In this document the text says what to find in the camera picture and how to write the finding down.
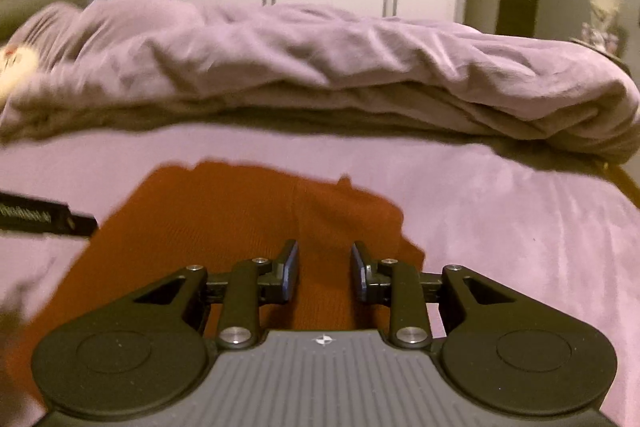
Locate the olive green cushion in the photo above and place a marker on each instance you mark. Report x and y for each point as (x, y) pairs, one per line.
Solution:
(35, 7)

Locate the brown small shirt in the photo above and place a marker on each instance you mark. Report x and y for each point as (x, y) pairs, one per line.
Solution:
(225, 217)

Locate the wooden bed frame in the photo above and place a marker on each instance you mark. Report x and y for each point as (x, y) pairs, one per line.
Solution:
(625, 182)

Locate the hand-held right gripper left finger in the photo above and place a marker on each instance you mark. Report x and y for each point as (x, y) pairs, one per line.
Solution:
(292, 271)

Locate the crumpled purple duvet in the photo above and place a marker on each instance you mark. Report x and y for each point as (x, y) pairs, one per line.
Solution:
(320, 57)

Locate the purple bed sheet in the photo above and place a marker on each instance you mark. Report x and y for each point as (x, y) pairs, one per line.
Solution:
(510, 237)

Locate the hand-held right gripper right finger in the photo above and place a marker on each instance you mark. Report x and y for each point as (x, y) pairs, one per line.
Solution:
(358, 272)

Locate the white round plush toy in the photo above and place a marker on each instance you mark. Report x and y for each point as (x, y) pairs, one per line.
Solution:
(16, 67)

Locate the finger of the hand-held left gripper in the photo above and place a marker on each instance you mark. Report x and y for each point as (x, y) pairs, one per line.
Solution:
(82, 225)

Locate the pale floral decoration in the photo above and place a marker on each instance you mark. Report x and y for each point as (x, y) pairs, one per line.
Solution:
(602, 19)

